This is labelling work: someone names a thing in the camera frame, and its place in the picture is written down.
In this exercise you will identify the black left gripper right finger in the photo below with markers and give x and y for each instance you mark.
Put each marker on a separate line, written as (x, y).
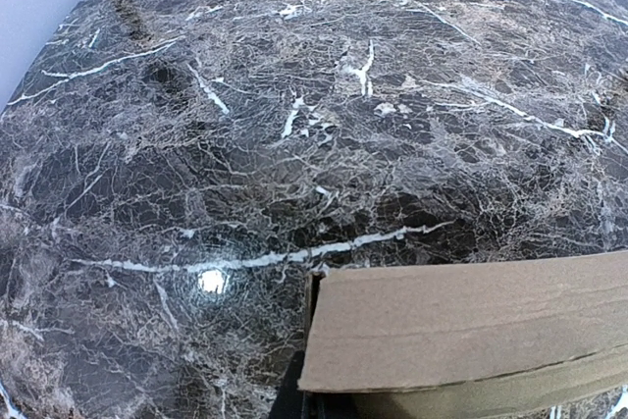
(334, 406)

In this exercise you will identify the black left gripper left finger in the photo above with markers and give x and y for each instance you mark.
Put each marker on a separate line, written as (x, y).
(290, 399)

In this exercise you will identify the brown cardboard box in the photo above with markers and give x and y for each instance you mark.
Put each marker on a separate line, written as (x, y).
(470, 340)

